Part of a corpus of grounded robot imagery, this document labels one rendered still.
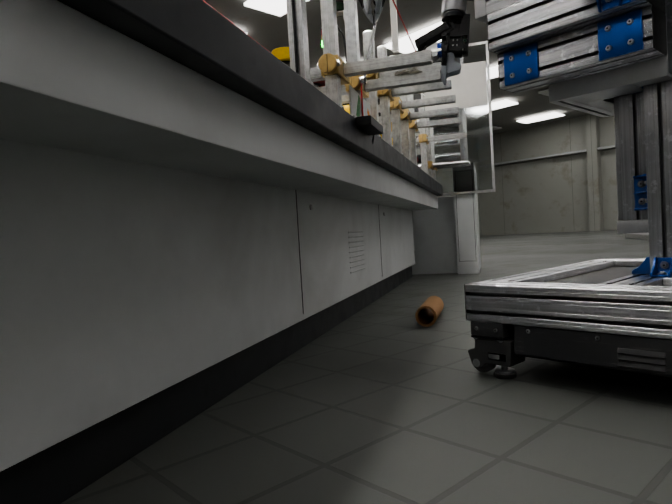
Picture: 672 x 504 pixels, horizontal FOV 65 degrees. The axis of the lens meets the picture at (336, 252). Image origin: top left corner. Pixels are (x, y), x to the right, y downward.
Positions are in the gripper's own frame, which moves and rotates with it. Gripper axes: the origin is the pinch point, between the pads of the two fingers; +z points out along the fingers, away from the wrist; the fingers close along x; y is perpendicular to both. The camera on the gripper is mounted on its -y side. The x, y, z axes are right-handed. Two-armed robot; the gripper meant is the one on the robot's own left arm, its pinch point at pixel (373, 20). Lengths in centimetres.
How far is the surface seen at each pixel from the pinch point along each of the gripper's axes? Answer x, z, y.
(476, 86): 112, -47, -230
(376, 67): -2.6, 20.6, 18.3
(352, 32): -6.0, 1.7, -4.6
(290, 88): -26, 38, 58
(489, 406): 12, 103, 55
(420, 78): 14.3, 17.5, -2.0
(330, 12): -14.4, 5.7, 18.8
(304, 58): -23, 27, 43
